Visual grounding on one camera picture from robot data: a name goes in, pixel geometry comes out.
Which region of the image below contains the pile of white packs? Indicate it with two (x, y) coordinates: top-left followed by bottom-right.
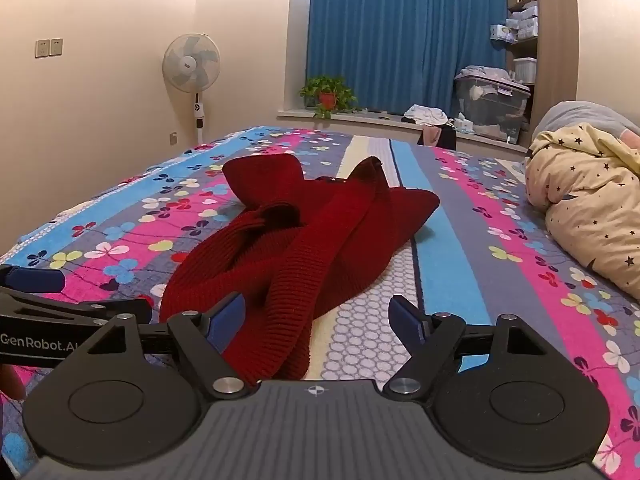
(490, 5), (540, 45)

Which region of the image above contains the wooden bookshelf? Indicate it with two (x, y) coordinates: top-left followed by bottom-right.
(505, 0), (576, 146)

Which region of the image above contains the grey folded cloth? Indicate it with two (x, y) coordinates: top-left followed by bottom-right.
(457, 65), (516, 83)

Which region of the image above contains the pile of light clothes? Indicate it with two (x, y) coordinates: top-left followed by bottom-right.
(401, 105), (449, 127)

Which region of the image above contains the floral striped bedspread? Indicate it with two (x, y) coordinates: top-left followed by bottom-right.
(0, 126), (640, 480)

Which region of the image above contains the white standing fan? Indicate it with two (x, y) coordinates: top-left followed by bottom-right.
(161, 33), (221, 146)

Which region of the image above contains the clear plastic storage box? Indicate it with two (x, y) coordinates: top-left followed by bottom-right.
(454, 74), (532, 142)

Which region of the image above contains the small white storage box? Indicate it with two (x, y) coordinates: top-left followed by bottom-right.
(514, 57), (537, 85)

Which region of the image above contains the cream star-print quilt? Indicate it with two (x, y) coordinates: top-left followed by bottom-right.
(525, 122), (640, 303)

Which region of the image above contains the blue curtain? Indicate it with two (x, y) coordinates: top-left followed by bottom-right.
(306, 0), (511, 116)

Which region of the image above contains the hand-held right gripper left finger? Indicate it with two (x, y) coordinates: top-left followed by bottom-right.
(70, 292), (261, 402)

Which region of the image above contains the potted green plant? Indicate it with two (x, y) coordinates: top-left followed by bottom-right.
(298, 76), (360, 120)

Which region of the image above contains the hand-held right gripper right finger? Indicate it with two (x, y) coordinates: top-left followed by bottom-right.
(382, 294), (571, 404)

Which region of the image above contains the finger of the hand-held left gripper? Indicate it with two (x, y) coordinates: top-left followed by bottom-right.
(0, 287), (153, 325)
(0, 265), (67, 293)

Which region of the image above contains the grey pillow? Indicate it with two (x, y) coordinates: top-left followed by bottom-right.
(532, 101), (640, 146)

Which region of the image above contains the red knitted sweater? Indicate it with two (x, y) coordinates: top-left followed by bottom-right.
(159, 152), (441, 381)

